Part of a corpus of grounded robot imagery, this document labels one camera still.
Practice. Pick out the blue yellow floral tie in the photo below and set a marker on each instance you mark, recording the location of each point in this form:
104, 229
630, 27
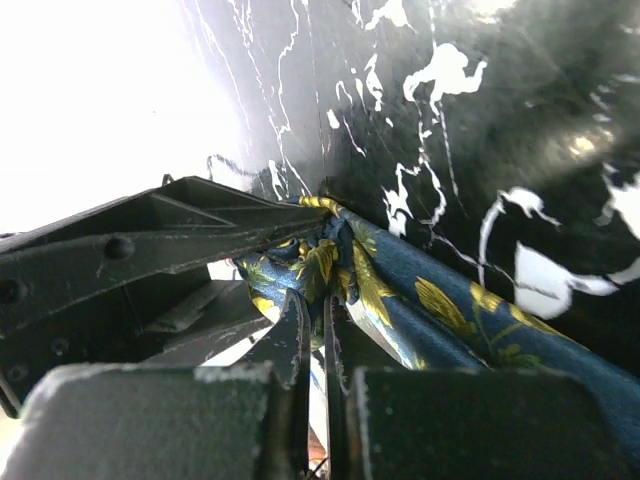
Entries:
431, 316

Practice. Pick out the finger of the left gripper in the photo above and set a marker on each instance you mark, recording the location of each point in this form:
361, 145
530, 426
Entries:
115, 283

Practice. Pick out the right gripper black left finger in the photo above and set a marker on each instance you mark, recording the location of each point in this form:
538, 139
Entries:
249, 420

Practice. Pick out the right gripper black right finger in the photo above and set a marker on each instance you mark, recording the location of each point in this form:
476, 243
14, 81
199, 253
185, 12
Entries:
387, 422

